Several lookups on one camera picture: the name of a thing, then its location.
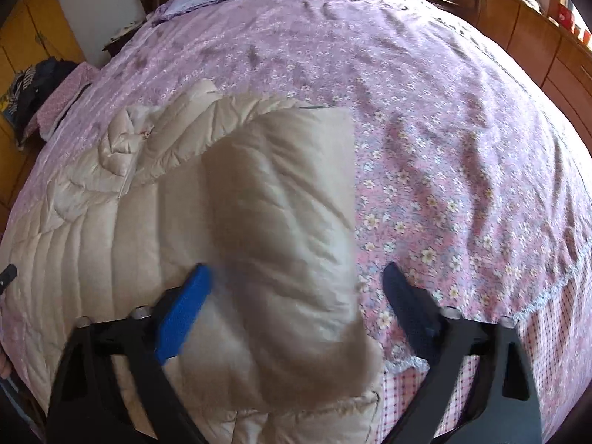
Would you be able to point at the pink folded cloth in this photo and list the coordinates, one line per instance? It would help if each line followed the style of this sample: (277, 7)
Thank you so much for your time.
(69, 88)

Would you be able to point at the brown wooden cabinet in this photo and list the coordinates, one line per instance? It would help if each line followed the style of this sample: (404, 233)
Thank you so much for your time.
(532, 41)

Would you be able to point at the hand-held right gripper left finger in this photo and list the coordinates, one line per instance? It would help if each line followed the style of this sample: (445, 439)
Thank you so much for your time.
(187, 305)

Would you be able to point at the purple floral bedspread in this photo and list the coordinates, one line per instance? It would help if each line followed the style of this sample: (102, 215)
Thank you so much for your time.
(439, 125)

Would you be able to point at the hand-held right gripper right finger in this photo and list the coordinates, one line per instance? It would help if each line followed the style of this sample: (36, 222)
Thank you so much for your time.
(409, 314)

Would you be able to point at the yellow wooden wardrobe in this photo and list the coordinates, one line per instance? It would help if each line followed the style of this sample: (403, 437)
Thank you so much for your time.
(18, 32)

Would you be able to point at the pile of dark clothes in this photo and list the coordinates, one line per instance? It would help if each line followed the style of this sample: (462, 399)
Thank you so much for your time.
(41, 78)

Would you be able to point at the red box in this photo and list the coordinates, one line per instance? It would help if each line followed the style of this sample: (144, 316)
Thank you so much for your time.
(565, 15)

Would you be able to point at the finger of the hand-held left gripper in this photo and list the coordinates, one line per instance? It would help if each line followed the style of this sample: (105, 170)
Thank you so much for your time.
(7, 276)

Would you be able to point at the beige puffer jacket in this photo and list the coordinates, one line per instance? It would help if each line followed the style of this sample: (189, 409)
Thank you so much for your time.
(277, 240)

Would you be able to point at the dark wooden nightstand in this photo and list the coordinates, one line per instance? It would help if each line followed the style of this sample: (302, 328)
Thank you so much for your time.
(120, 39)

